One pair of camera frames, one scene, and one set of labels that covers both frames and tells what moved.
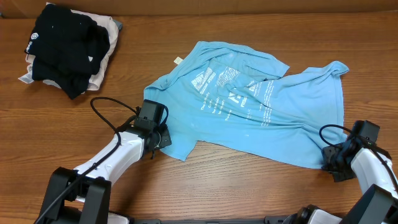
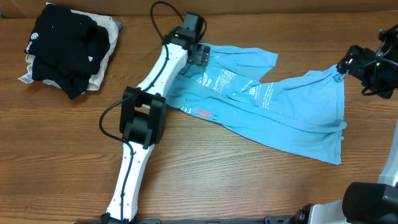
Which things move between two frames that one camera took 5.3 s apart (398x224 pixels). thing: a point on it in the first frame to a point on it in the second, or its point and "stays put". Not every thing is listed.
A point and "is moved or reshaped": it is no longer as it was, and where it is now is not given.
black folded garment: x=68 y=48 stays put
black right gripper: x=328 y=154 to x=357 y=58
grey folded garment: x=118 y=24 stays put
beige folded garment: x=93 y=83 stays put
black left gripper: x=165 y=137 to x=201 y=55
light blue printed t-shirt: x=238 y=97 is moved or reshaped
